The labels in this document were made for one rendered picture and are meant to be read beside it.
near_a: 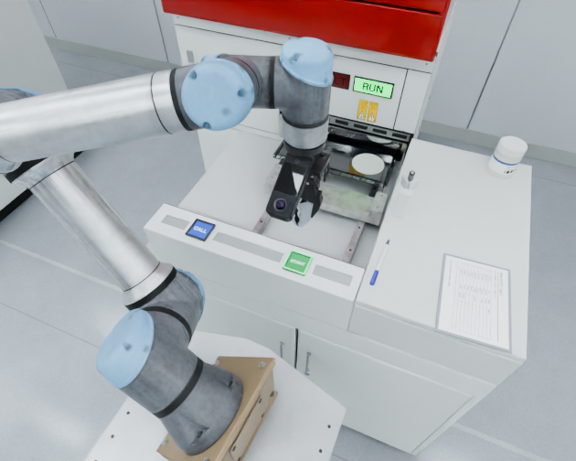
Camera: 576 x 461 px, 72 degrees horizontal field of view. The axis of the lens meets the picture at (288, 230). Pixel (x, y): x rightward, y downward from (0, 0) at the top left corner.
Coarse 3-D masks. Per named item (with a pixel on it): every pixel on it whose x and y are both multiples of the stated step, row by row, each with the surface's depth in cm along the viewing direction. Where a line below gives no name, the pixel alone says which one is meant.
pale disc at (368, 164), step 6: (360, 156) 127; (366, 156) 127; (372, 156) 127; (378, 156) 127; (354, 162) 125; (360, 162) 125; (366, 162) 125; (372, 162) 125; (378, 162) 125; (360, 168) 123; (366, 168) 123; (372, 168) 123; (378, 168) 123; (372, 174) 121
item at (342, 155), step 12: (336, 144) 131; (348, 144) 131; (360, 144) 131; (372, 144) 131; (324, 156) 127; (336, 156) 127; (348, 156) 127; (384, 156) 127; (336, 168) 123; (348, 168) 123; (384, 168) 123
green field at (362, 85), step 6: (360, 84) 117; (366, 84) 116; (372, 84) 115; (378, 84) 115; (384, 84) 114; (354, 90) 119; (360, 90) 118; (366, 90) 117; (372, 90) 116; (378, 90) 116; (384, 90) 115; (390, 90) 114; (384, 96) 116
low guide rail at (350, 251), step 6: (372, 186) 125; (372, 192) 123; (360, 222) 115; (360, 228) 114; (354, 234) 112; (360, 234) 114; (354, 240) 111; (348, 246) 110; (354, 246) 110; (348, 252) 108; (354, 252) 112; (348, 258) 107
